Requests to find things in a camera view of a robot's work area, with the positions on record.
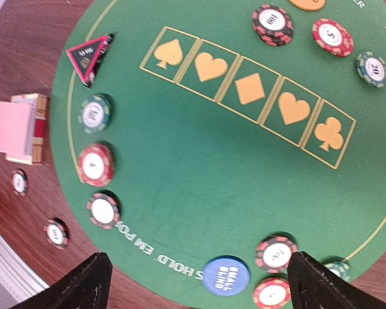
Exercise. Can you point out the brown chips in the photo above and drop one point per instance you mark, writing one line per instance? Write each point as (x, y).
(273, 254)
(273, 25)
(104, 210)

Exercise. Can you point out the brown poker chip stack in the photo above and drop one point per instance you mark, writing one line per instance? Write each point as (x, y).
(57, 233)

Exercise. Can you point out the aluminium front rail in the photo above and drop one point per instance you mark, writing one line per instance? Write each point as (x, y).
(17, 279)

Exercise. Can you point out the playing card box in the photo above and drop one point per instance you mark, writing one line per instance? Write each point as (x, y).
(34, 141)

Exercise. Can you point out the black triangular dealer button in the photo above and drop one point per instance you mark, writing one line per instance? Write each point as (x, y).
(87, 57)

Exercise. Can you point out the small red chip stack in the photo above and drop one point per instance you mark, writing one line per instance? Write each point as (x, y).
(332, 37)

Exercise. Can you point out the red-backed playing card deck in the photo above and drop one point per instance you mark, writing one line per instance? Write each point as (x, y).
(14, 122)

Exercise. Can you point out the orange big blind button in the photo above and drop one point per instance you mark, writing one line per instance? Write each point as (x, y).
(309, 5)

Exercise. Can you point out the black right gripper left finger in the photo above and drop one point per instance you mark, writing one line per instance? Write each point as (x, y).
(86, 286)

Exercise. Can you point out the round green poker mat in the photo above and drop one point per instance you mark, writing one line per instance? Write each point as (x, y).
(220, 140)

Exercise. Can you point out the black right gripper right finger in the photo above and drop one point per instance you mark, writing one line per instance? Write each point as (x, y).
(312, 285)

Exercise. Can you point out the green chips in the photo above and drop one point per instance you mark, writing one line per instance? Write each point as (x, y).
(95, 113)
(340, 269)
(371, 68)

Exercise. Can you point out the single brown chip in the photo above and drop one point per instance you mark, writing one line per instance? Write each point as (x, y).
(19, 182)

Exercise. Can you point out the blue small blind button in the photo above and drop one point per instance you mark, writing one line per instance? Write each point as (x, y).
(226, 276)

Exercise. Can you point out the red chips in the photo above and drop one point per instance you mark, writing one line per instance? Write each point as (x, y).
(272, 293)
(96, 165)

